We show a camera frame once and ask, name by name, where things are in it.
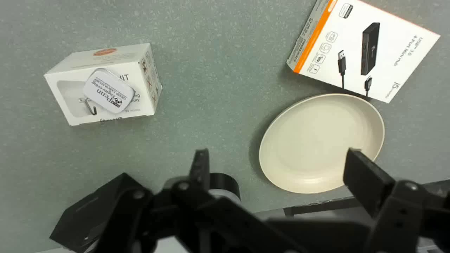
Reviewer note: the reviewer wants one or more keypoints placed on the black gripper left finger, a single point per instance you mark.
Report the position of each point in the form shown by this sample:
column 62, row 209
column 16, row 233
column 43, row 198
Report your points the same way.
column 199, row 171

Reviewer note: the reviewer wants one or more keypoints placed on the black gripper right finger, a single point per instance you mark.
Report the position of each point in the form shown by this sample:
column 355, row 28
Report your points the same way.
column 368, row 181

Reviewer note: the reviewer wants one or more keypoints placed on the black tape roll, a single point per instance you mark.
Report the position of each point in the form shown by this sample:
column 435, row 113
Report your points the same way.
column 227, row 184

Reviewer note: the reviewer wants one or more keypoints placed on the beige round plate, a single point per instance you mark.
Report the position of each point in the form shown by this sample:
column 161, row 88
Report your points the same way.
column 321, row 143

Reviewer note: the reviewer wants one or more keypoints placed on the small white product box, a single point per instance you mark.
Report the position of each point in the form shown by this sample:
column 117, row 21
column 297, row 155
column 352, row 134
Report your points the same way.
column 106, row 85

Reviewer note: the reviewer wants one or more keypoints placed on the orange white usb hub box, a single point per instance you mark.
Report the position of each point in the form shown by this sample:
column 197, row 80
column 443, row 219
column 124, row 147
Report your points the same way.
column 363, row 47

